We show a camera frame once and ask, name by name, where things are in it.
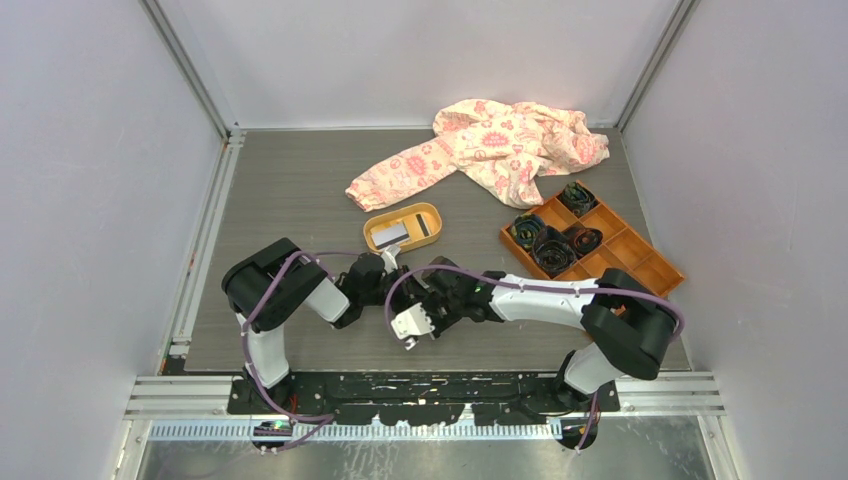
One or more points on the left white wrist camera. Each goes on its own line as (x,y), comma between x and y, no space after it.
(389,258)

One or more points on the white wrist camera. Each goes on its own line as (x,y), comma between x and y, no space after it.
(411,324)
(389,258)

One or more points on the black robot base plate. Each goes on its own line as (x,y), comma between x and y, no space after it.
(426,398)

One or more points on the rolled dark tie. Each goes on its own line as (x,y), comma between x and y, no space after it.
(577,199)
(551,252)
(525,228)

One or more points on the rolled dark tie front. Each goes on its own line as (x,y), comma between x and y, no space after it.
(551,252)

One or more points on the aluminium frame rail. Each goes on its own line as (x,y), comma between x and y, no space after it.
(189,62)

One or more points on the orange compartment organizer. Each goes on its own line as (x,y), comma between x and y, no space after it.
(623,248)

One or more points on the pink patterned garment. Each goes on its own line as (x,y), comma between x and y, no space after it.
(501,147)

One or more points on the yellow oval tray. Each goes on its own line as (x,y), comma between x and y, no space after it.
(407,216)

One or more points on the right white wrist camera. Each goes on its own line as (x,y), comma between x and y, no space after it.
(411,324)

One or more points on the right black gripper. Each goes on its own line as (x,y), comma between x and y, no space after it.
(427,306)

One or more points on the rolled dark tie back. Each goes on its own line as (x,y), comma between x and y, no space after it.
(577,199)

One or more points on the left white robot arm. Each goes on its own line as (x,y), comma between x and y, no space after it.
(266,288)

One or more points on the rolled brown tie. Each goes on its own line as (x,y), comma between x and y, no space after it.
(582,240)

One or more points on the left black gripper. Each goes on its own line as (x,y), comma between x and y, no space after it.
(394,274)

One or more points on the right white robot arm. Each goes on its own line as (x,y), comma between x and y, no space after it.
(630,329)

